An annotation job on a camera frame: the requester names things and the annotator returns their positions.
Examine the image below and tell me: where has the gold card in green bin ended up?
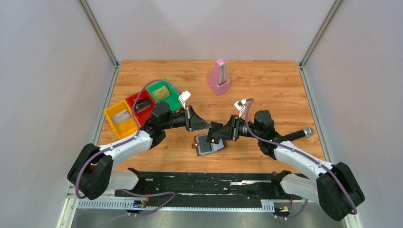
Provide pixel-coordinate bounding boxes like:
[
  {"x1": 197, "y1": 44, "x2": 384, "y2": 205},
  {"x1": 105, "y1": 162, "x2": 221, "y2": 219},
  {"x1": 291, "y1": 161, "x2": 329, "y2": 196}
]
[{"x1": 152, "y1": 86, "x2": 171, "y2": 102}]

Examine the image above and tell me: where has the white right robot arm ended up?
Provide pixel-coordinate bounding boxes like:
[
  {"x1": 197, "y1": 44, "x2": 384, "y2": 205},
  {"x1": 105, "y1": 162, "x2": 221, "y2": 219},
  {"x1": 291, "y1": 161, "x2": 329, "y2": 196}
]
[{"x1": 208, "y1": 110, "x2": 365, "y2": 221}]

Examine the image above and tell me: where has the red plastic bin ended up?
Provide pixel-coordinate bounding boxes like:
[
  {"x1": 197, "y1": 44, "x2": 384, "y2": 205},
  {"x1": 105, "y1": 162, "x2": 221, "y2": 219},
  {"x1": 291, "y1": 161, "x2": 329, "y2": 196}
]
[{"x1": 124, "y1": 89, "x2": 156, "y2": 129}]

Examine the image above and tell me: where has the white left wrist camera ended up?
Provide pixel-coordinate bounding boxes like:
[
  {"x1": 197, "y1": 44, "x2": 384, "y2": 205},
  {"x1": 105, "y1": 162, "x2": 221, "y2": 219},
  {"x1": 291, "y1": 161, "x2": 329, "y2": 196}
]
[{"x1": 178, "y1": 90, "x2": 191, "y2": 109}]

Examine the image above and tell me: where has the black card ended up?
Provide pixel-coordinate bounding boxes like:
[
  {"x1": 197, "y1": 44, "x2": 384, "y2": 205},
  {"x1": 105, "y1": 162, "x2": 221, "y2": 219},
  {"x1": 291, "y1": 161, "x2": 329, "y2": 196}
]
[{"x1": 206, "y1": 121, "x2": 223, "y2": 144}]

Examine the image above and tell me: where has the yellow plastic bin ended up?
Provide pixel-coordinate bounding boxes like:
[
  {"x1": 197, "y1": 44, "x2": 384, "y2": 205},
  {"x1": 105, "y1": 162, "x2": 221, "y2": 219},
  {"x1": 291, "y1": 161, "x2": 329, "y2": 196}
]
[{"x1": 104, "y1": 100, "x2": 138, "y2": 140}]

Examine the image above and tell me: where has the black mounting rail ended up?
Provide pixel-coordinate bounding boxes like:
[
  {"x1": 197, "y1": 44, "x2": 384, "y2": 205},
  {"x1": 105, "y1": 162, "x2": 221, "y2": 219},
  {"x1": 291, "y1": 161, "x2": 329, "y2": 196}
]
[{"x1": 78, "y1": 171, "x2": 302, "y2": 212}]

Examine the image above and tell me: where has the green plastic bin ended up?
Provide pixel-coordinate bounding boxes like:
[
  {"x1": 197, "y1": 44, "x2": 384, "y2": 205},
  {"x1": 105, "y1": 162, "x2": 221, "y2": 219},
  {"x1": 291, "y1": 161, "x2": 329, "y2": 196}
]
[{"x1": 146, "y1": 78, "x2": 182, "y2": 112}]

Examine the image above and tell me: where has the brown leather card holder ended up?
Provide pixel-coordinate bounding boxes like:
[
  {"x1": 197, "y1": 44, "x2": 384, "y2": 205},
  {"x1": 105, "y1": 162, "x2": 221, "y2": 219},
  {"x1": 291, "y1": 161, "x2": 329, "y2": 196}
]
[{"x1": 192, "y1": 134, "x2": 228, "y2": 156}]

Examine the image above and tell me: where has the silver card in yellow bin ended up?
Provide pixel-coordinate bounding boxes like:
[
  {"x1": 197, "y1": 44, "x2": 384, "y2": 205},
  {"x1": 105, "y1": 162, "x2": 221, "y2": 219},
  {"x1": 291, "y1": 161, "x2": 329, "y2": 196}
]
[{"x1": 111, "y1": 110, "x2": 131, "y2": 125}]

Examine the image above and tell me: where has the grey card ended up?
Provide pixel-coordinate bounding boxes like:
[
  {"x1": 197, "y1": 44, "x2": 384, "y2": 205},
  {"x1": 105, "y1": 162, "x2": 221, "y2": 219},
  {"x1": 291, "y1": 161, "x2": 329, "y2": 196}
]
[{"x1": 196, "y1": 134, "x2": 214, "y2": 156}]

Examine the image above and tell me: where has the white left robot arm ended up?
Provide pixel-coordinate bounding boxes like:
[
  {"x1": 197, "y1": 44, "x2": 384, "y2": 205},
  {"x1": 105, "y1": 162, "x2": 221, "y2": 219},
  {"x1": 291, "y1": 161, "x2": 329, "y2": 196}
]
[{"x1": 67, "y1": 102, "x2": 211, "y2": 200}]

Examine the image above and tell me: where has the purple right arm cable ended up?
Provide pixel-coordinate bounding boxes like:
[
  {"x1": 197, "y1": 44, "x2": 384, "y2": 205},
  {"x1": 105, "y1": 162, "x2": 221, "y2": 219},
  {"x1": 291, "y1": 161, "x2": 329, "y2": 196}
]
[{"x1": 244, "y1": 98, "x2": 359, "y2": 220}]

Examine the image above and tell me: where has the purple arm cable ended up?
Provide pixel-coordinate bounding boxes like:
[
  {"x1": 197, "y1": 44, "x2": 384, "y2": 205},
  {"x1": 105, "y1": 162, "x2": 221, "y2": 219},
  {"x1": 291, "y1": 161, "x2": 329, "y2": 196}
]
[
  {"x1": 244, "y1": 98, "x2": 359, "y2": 220},
  {"x1": 75, "y1": 78, "x2": 183, "y2": 218}
]

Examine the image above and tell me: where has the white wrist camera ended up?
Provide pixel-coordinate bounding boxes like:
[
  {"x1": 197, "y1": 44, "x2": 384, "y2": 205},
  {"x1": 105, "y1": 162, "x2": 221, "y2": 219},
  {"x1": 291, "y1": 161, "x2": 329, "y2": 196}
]
[
  {"x1": 234, "y1": 99, "x2": 248, "y2": 118},
  {"x1": 178, "y1": 90, "x2": 191, "y2": 109}
]

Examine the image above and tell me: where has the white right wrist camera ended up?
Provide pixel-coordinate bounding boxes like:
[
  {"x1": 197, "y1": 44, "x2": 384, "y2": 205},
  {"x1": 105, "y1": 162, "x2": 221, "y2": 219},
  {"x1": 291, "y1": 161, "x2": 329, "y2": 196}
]
[{"x1": 234, "y1": 99, "x2": 248, "y2": 118}]

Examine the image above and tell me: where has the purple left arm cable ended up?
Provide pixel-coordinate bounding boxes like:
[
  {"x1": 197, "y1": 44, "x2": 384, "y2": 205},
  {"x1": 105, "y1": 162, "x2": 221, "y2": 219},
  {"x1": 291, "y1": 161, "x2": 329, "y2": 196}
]
[{"x1": 75, "y1": 78, "x2": 183, "y2": 218}]

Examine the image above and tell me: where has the pink metronome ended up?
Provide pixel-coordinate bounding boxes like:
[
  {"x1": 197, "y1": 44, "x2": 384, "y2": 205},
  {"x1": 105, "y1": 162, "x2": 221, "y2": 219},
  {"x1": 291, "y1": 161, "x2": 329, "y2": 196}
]
[{"x1": 208, "y1": 59, "x2": 230, "y2": 95}]

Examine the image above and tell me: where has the black microphone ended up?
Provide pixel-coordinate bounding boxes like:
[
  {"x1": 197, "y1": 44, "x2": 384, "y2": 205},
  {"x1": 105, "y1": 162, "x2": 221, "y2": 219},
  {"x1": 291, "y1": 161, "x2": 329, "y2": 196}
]
[{"x1": 284, "y1": 126, "x2": 314, "y2": 141}]

